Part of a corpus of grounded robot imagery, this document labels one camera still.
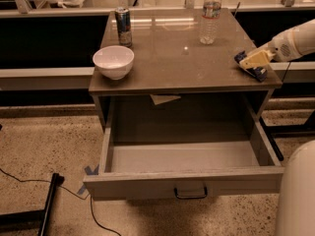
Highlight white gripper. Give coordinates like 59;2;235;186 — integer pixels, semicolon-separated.
238;32;300;69

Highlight blue rxbar blueberry wrapper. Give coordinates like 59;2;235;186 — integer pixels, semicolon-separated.
234;51;268;82

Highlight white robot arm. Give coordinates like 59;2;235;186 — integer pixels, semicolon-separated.
234;20;315;236

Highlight open grey top drawer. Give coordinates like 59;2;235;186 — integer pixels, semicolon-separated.
86;111;284;200

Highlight clear plastic water bottle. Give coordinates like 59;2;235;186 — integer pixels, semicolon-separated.
199;0;221;45

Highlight grey cabinet table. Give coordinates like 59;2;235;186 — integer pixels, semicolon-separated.
88;7;284;130

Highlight paper label under tabletop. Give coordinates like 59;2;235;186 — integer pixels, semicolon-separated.
151;94;180;105

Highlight silver blue drink can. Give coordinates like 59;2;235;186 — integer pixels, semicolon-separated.
115;7;132;47

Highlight white ceramic bowl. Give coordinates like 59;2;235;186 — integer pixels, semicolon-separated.
93;45;135;80

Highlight blue tape cross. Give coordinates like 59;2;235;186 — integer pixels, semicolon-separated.
77;165;99;195

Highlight black metal stand leg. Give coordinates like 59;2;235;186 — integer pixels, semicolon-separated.
0;173;64;236

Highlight black drawer slide rail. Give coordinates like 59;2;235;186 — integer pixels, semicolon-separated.
259;117;284;161

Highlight black drawer handle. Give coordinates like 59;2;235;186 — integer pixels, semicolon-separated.
173;187;208;200

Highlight black floor cable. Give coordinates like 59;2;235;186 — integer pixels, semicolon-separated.
0;167;122;236

